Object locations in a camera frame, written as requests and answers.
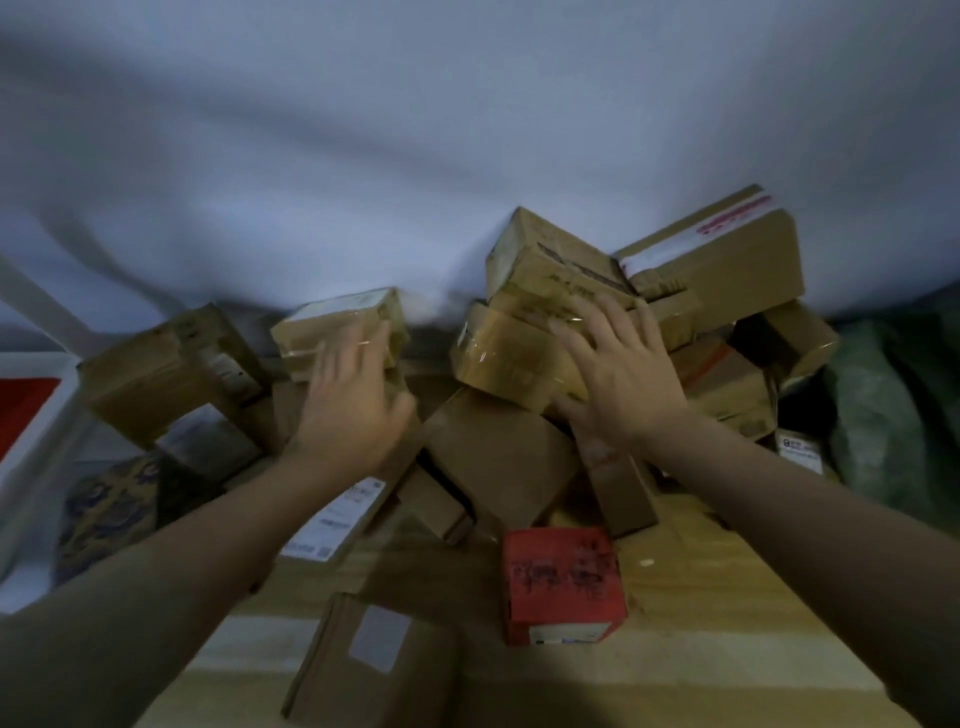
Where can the person's right hand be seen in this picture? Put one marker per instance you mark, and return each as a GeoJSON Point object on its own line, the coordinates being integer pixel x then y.
{"type": "Point", "coordinates": [634, 390]}

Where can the person's left hand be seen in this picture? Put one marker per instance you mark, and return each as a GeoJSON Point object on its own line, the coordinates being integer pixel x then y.
{"type": "Point", "coordinates": [349, 420]}

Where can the person's right middle finger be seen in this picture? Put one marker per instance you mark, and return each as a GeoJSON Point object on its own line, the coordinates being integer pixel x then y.
{"type": "Point", "coordinates": [606, 326]}

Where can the person's left thumb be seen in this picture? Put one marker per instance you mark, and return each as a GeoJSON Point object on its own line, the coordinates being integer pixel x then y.
{"type": "Point", "coordinates": [401, 420]}

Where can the person's right little finger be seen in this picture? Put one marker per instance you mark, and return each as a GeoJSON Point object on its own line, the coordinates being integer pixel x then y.
{"type": "Point", "coordinates": [660, 334]}

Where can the person's right thumb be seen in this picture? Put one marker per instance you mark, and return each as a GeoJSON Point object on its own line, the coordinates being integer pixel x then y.
{"type": "Point", "coordinates": [574, 414]}

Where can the tape-wrapped cardboard parcel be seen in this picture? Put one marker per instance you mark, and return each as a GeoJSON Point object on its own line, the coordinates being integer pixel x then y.
{"type": "Point", "coordinates": [510, 356]}

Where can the person's right forearm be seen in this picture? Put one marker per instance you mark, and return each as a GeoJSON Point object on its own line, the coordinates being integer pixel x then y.
{"type": "Point", "coordinates": [817, 540]}

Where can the person's left forearm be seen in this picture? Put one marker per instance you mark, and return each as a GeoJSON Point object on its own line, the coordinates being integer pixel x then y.
{"type": "Point", "coordinates": [150, 592]}

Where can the pile of brown cardboard boxes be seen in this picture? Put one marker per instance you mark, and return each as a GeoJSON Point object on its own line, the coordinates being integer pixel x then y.
{"type": "Point", "coordinates": [502, 457]}

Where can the red cardboard box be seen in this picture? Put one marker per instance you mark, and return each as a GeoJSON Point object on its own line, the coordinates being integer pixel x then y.
{"type": "Point", "coordinates": [562, 581]}

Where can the black parcel bag white label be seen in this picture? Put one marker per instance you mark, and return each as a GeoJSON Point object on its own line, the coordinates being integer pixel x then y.
{"type": "Point", "coordinates": [802, 431]}

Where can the white backdrop cloth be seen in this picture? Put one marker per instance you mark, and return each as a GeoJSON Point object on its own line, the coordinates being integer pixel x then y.
{"type": "Point", "coordinates": [450, 135]}

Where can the green plastic bag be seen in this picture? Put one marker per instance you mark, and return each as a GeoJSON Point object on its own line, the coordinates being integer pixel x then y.
{"type": "Point", "coordinates": [892, 420]}

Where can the flat cardboard parcel white label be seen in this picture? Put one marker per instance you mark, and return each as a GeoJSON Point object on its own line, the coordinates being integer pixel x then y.
{"type": "Point", "coordinates": [367, 667]}

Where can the blue yellow patterned bag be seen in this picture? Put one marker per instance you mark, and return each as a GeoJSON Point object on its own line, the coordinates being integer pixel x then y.
{"type": "Point", "coordinates": [105, 514]}

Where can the white crate with red inside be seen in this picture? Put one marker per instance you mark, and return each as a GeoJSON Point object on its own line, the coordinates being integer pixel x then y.
{"type": "Point", "coordinates": [30, 420]}

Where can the white frame bar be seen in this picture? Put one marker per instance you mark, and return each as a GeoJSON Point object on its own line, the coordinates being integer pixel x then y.
{"type": "Point", "coordinates": [45, 307]}

